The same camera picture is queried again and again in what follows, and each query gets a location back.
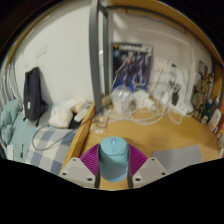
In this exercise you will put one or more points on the white charger block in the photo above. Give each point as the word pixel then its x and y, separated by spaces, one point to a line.
pixel 144 101

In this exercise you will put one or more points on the brown tree figurine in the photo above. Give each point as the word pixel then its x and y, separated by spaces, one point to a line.
pixel 202 93

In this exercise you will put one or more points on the black backpack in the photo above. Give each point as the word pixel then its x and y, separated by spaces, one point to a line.
pixel 33 93

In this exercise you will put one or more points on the clear plastic container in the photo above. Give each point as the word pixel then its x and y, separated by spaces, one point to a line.
pixel 121 99

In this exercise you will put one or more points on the grey metal desk frame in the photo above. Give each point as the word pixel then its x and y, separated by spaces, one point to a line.
pixel 96 60

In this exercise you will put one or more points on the robot model kit box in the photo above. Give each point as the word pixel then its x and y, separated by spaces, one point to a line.
pixel 131 66

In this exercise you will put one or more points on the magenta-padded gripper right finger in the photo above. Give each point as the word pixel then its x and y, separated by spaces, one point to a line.
pixel 150 169

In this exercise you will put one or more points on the light blue computer mouse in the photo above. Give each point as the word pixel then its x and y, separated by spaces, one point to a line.
pixel 114 160

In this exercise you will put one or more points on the white power strip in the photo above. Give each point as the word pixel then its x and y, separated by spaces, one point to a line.
pixel 180 106

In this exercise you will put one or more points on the blue plaid blanket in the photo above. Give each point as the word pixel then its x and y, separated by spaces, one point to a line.
pixel 50 150

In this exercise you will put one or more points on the teal pillow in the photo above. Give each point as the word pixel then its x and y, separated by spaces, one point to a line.
pixel 11 126

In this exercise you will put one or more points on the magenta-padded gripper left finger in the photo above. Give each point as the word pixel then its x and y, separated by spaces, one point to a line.
pixel 76 170

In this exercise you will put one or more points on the white plastic bag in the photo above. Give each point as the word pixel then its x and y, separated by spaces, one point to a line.
pixel 61 115

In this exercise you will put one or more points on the white wall socket plate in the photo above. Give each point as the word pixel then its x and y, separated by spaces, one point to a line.
pixel 172 67
pixel 160 65

